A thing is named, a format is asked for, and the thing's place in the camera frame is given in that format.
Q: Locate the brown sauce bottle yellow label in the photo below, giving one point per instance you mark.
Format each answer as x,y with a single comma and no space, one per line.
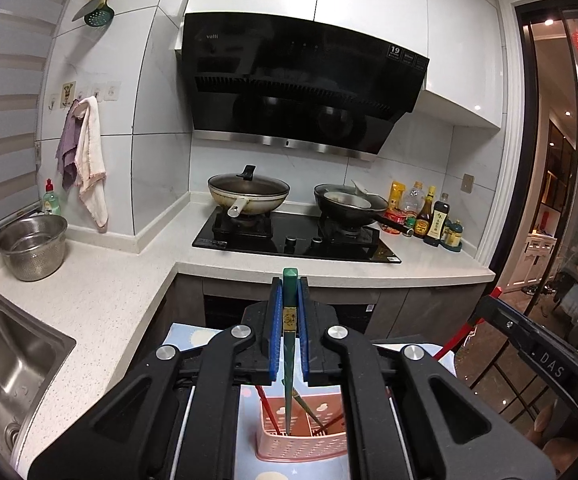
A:
424,220

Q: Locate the yellow seasoning packet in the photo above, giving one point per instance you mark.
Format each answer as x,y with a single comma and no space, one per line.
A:
396,195

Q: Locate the black gas stove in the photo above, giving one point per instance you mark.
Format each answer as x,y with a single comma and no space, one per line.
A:
294,240

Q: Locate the cream wok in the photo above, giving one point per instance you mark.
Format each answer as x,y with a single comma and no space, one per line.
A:
264,206

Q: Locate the green dish soap bottle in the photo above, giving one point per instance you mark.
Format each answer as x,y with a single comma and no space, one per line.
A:
51,200

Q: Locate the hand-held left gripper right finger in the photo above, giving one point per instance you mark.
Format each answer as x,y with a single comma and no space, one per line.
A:
305,330

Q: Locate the purple dishcloth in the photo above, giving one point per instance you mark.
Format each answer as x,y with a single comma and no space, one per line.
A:
69,150

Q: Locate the clear plastic bottle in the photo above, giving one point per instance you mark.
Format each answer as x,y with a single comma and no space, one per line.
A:
411,200

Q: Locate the small green lidded jar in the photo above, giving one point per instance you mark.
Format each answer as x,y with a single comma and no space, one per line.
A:
410,224

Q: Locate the blue planet print tablecloth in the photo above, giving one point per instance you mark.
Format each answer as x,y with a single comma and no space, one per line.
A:
196,335

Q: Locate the glass wok lid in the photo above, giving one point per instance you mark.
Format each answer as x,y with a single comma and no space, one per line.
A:
249,185

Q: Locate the black range hood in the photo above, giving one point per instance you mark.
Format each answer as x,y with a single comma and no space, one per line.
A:
299,80

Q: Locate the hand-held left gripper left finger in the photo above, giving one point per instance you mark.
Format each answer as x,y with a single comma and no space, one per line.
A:
272,330

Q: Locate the metal colander bowl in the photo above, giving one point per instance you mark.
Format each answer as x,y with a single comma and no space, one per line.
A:
31,247

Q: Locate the white speckled kitchen counter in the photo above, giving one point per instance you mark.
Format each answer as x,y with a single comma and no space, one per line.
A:
119,280

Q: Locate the green seasoning container set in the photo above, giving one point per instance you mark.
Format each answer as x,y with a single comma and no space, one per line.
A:
454,237

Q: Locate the pink perforated utensil holder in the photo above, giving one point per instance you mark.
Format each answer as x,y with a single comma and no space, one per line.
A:
299,445

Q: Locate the cartoon wall hook sticker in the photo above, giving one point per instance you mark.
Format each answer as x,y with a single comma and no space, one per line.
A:
69,92

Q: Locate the dark soy sauce bottle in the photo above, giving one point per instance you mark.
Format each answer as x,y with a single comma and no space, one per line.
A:
437,225

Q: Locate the white hanging towel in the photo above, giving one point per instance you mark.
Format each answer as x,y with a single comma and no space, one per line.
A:
91,160

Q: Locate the stainless steel sink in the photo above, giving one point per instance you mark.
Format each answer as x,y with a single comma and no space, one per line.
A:
9,360

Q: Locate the white wall cabinet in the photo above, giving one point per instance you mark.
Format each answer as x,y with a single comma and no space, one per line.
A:
369,10

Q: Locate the sliding glass door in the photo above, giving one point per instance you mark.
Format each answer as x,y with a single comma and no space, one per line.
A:
559,160

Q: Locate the red instant noodle cup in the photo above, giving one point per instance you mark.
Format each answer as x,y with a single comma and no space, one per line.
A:
394,221

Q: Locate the green chopstick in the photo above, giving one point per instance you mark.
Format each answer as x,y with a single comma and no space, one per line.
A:
289,310
304,407

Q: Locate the wall socket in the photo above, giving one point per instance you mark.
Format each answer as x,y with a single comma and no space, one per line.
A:
467,183

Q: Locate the black frying pan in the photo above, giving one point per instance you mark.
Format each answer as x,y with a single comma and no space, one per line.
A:
354,216

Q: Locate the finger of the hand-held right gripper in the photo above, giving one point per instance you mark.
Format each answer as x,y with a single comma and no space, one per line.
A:
499,322

